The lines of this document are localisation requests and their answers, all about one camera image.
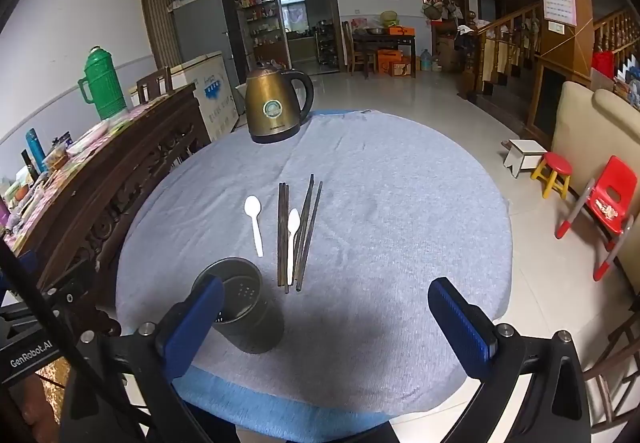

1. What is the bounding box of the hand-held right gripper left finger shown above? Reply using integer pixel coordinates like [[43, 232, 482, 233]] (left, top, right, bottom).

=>
[[60, 274, 241, 443]]

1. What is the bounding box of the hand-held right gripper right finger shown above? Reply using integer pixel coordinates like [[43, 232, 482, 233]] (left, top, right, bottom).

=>
[[400, 277, 593, 443]]

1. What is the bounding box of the dark metal utensil holder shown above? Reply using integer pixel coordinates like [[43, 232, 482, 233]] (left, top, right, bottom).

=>
[[191, 257, 285, 355]]

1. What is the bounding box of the white plastic spoon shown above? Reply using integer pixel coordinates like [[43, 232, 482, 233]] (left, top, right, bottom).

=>
[[244, 196, 264, 258], [286, 208, 301, 286]]

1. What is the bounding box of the brown mottled board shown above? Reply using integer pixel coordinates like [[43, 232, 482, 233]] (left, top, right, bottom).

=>
[[35, 357, 73, 406]]

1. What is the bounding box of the grey-blue towel table cloth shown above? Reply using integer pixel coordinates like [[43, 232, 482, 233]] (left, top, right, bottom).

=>
[[115, 109, 516, 416]]

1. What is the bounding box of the pink patterned cloth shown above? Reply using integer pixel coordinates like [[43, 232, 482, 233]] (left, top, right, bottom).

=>
[[0, 100, 166, 244]]

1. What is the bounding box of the carved wooden sideboard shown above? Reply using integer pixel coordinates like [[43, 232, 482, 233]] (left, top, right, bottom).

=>
[[0, 83, 213, 309]]

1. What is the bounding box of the brown wooden chair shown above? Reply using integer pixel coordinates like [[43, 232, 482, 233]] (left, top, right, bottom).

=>
[[580, 298, 640, 434]]

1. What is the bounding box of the red and yellow stool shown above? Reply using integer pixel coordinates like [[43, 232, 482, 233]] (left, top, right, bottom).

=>
[[531, 152, 574, 200]]

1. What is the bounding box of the white step stool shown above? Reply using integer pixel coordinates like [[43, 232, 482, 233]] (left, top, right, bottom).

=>
[[502, 139, 548, 180]]

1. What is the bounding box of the red plastic child chair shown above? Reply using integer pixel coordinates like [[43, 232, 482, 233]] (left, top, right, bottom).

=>
[[555, 156, 638, 281]]

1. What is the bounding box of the blue drinking bottle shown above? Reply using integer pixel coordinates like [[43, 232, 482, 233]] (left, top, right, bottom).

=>
[[25, 128, 47, 174]]

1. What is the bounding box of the pink shallow bowl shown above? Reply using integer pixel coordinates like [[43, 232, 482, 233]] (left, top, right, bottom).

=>
[[67, 120, 111, 156]]

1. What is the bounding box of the bronze electric kettle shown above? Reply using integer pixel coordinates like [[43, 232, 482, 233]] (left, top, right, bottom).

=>
[[244, 62, 315, 145]]

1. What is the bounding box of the white chest freezer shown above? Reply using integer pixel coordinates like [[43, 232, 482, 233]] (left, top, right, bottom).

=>
[[127, 50, 241, 144]]

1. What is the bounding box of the dark wooden chair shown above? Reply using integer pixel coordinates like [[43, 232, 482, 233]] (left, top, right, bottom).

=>
[[136, 66, 173, 104]]

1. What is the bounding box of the green thermos jug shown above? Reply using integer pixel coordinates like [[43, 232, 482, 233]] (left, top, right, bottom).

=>
[[77, 46, 128, 120]]

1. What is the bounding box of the orange cardboard box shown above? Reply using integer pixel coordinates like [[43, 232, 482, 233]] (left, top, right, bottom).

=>
[[376, 49, 416, 78]]

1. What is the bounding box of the grey refrigerator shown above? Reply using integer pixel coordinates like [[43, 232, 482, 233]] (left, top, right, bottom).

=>
[[167, 0, 241, 89]]

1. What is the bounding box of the dark wooden dining table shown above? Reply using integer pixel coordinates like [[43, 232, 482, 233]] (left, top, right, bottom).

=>
[[350, 30, 417, 79]]

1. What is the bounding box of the wooden dining chair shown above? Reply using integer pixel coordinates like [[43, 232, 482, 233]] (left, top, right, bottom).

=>
[[341, 20, 376, 74]]

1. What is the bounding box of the kitchen shelf with bottles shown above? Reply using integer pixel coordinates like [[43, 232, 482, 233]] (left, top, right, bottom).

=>
[[235, 0, 291, 69]]

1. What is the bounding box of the long wooden stair railing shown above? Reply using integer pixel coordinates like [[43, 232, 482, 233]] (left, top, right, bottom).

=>
[[457, 3, 546, 99]]

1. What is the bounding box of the brown curtain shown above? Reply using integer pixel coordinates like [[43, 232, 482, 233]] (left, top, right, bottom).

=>
[[136, 0, 196, 71]]

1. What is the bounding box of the short wooden stair railing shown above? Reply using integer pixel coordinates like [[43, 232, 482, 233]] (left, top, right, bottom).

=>
[[592, 8, 640, 69]]

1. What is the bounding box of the black cable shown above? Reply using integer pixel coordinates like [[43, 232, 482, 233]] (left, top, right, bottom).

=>
[[0, 235, 156, 434]]

